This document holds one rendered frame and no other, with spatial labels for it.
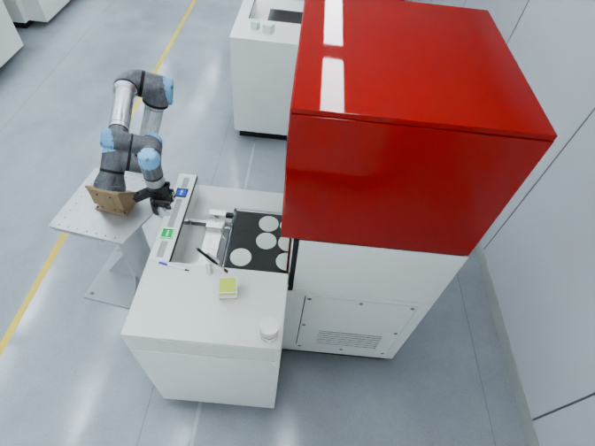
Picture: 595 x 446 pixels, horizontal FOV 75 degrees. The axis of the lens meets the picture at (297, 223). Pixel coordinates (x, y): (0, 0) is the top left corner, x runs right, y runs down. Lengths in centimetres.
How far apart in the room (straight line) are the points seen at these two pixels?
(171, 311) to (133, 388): 104
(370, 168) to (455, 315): 194
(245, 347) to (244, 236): 58
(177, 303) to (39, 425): 131
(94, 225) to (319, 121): 144
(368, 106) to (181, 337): 109
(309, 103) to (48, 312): 237
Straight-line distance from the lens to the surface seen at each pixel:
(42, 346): 295
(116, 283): 297
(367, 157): 121
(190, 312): 167
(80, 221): 228
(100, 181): 215
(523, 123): 130
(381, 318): 210
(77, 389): 276
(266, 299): 167
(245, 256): 186
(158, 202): 168
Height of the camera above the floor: 245
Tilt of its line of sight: 51 degrees down
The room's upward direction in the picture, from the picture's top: 7 degrees clockwise
